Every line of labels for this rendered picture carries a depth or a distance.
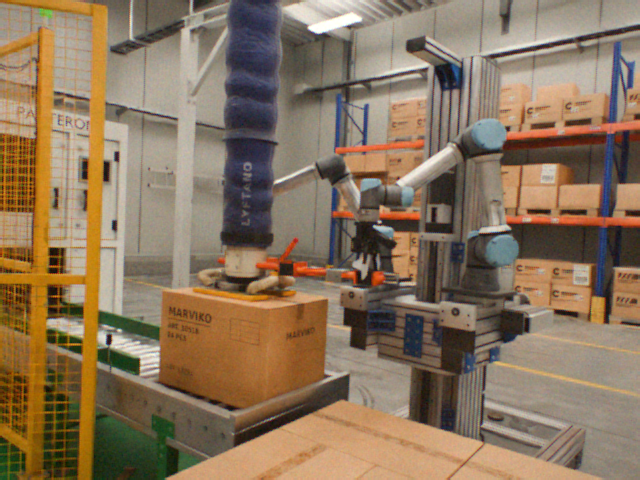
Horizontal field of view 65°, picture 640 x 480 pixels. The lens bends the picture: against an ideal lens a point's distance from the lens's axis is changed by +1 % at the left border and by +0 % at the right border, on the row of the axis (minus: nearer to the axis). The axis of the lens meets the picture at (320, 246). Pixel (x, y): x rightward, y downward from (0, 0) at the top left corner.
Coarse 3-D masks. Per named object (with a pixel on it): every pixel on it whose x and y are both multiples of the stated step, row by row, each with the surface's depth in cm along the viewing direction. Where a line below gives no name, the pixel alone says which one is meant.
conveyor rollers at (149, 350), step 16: (48, 320) 331; (64, 320) 331; (80, 320) 338; (80, 336) 293; (112, 336) 299; (128, 336) 298; (128, 352) 261; (144, 352) 266; (144, 368) 236; (208, 400) 198
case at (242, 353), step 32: (192, 288) 224; (192, 320) 204; (224, 320) 194; (256, 320) 185; (288, 320) 191; (320, 320) 210; (160, 352) 215; (192, 352) 204; (224, 352) 194; (256, 352) 185; (288, 352) 192; (320, 352) 212; (192, 384) 204; (224, 384) 194; (256, 384) 185; (288, 384) 194
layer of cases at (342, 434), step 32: (320, 416) 187; (352, 416) 188; (384, 416) 190; (256, 448) 158; (288, 448) 159; (320, 448) 160; (352, 448) 161; (384, 448) 162; (416, 448) 163; (448, 448) 165; (480, 448) 167
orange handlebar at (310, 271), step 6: (222, 258) 222; (270, 258) 233; (276, 258) 236; (258, 264) 206; (264, 264) 205; (270, 264) 203; (300, 270) 194; (306, 270) 193; (312, 270) 191; (318, 270) 190; (324, 270) 189; (342, 276) 184; (348, 276) 182; (378, 276) 177
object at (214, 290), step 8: (200, 288) 210; (208, 288) 209; (216, 288) 208; (224, 288) 209; (240, 288) 201; (224, 296) 202; (232, 296) 199; (240, 296) 197; (248, 296) 195; (256, 296) 196; (264, 296) 199
